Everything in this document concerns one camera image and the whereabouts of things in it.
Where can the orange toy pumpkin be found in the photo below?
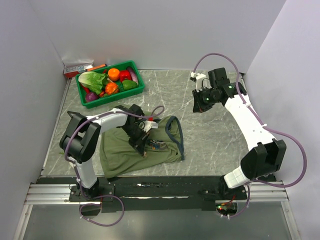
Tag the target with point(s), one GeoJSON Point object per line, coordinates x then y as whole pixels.
{"type": "Point", "coordinates": [111, 88]}

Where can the red white carton box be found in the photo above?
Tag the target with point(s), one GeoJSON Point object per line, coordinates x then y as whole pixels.
{"type": "Point", "coordinates": [71, 71]}

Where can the green toy pepper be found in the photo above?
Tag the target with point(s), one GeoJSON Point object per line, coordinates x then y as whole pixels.
{"type": "Point", "coordinates": [129, 85]}

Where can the purple toy onion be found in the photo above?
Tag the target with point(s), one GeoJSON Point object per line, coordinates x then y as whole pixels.
{"type": "Point", "coordinates": [91, 96]}

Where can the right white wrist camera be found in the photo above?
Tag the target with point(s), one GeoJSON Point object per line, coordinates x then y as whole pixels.
{"type": "Point", "coordinates": [201, 81]}

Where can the toy lettuce head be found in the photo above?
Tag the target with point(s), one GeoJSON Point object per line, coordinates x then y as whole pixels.
{"type": "Point", "coordinates": [93, 81]}

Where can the purple toy eggplant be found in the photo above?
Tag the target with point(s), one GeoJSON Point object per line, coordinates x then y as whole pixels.
{"type": "Point", "coordinates": [132, 74]}

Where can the black square frame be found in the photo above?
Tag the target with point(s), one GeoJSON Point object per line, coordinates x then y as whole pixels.
{"type": "Point", "coordinates": [72, 113]}

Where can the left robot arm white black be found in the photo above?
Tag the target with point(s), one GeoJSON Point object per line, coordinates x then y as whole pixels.
{"type": "Point", "coordinates": [80, 139]}

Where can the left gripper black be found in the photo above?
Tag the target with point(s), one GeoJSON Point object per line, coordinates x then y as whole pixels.
{"type": "Point", "coordinates": [139, 144]}

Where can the aluminium rail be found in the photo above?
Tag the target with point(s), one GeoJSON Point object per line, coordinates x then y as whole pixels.
{"type": "Point", "coordinates": [59, 194]}

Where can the orange toy fruit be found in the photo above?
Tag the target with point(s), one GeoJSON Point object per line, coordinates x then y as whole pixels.
{"type": "Point", "coordinates": [113, 74]}

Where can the green plastic tray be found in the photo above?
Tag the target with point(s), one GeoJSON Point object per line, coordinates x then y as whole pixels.
{"type": "Point", "coordinates": [103, 97]}

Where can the olive green tank top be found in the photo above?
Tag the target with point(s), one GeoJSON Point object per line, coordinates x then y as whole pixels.
{"type": "Point", "coordinates": [164, 144]}

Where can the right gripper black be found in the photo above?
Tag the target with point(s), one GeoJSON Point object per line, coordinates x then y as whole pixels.
{"type": "Point", "coordinates": [198, 106]}

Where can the red toy pepper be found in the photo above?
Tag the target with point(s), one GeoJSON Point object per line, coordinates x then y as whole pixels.
{"type": "Point", "coordinates": [124, 75]}

